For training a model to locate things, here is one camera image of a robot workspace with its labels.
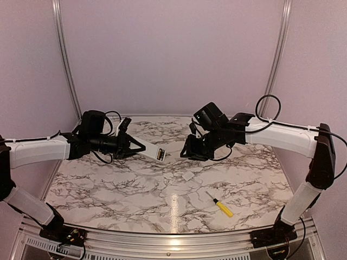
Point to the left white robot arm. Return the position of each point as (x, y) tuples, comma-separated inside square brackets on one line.
[(28, 151)]

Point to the aluminium frame post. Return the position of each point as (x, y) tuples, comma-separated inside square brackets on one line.
[(56, 5), (280, 46)]

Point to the yellow handled screwdriver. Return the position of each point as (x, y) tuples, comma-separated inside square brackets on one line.
[(221, 206)]

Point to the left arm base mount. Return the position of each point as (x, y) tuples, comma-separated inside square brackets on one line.
[(66, 235)]

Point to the front aluminium rail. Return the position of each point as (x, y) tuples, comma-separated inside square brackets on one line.
[(107, 244)]

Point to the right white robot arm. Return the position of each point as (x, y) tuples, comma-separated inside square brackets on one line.
[(314, 143)]

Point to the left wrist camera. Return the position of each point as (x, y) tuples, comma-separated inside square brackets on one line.
[(122, 126)]

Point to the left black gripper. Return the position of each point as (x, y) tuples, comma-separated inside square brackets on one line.
[(122, 145)]

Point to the left aluminium frame post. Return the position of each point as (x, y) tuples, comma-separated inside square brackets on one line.
[(56, 5)]

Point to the right aluminium frame post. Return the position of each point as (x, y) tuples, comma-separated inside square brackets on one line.
[(280, 46)]

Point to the white battery cover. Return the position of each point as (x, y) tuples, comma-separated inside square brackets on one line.
[(187, 175)]

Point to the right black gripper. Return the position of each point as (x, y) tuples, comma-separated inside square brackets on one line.
[(188, 145)]

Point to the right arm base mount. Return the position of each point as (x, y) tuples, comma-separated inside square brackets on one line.
[(272, 236)]

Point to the white remote control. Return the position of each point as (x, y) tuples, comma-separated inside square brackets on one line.
[(151, 149)]

